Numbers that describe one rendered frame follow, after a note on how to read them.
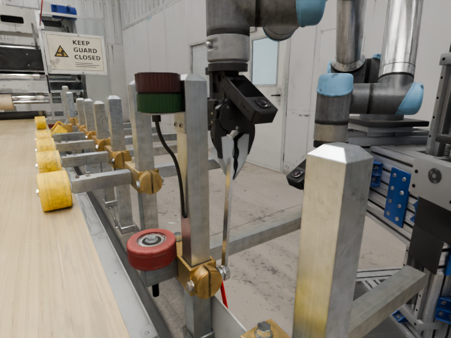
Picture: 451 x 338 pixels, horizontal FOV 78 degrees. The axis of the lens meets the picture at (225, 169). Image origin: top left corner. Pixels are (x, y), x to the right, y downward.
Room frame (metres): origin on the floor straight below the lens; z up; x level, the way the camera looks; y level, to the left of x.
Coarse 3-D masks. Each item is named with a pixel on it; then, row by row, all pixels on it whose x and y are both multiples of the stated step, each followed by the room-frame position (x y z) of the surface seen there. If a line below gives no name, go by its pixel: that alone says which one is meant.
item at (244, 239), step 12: (288, 216) 0.60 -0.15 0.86; (300, 216) 0.60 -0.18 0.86; (252, 228) 0.54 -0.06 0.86; (264, 228) 0.54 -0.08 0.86; (276, 228) 0.55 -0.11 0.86; (288, 228) 0.57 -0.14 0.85; (300, 228) 0.60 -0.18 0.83; (216, 240) 0.49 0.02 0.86; (240, 240) 0.50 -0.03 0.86; (252, 240) 0.52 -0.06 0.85; (264, 240) 0.54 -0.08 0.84; (216, 252) 0.47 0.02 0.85; (228, 252) 0.48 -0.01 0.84; (144, 276) 0.40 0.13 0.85; (156, 276) 0.40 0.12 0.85; (168, 276) 0.41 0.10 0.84
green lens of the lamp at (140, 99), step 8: (136, 96) 0.38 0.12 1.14; (144, 96) 0.36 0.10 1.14; (152, 96) 0.36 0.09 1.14; (160, 96) 0.36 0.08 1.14; (168, 96) 0.37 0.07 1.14; (176, 96) 0.38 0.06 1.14; (144, 104) 0.37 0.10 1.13; (152, 104) 0.36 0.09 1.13; (160, 104) 0.36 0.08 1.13; (168, 104) 0.37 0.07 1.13; (176, 104) 0.38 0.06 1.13
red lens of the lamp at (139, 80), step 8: (136, 80) 0.37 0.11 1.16; (144, 80) 0.36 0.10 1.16; (152, 80) 0.36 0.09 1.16; (160, 80) 0.36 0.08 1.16; (168, 80) 0.37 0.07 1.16; (176, 80) 0.38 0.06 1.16; (136, 88) 0.38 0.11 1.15; (144, 88) 0.36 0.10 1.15; (152, 88) 0.36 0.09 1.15; (160, 88) 0.36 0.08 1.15; (168, 88) 0.37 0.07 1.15; (176, 88) 0.38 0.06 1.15
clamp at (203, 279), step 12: (180, 252) 0.44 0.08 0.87; (180, 264) 0.41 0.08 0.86; (204, 264) 0.40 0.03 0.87; (180, 276) 0.42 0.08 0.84; (192, 276) 0.38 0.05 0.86; (204, 276) 0.38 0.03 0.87; (216, 276) 0.39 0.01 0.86; (192, 288) 0.37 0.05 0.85; (204, 288) 0.38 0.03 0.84; (216, 288) 0.39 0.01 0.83
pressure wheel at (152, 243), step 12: (132, 240) 0.41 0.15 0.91; (144, 240) 0.42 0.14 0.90; (156, 240) 0.42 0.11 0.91; (168, 240) 0.41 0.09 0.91; (132, 252) 0.38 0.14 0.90; (144, 252) 0.38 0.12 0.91; (156, 252) 0.38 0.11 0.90; (168, 252) 0.39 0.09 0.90; (132, 264) 0.39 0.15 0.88; (144, 264) 0.38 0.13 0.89; (156, 264) 0.38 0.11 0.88; (168, 264) 0.39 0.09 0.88; (156, 288) 0.41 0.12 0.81
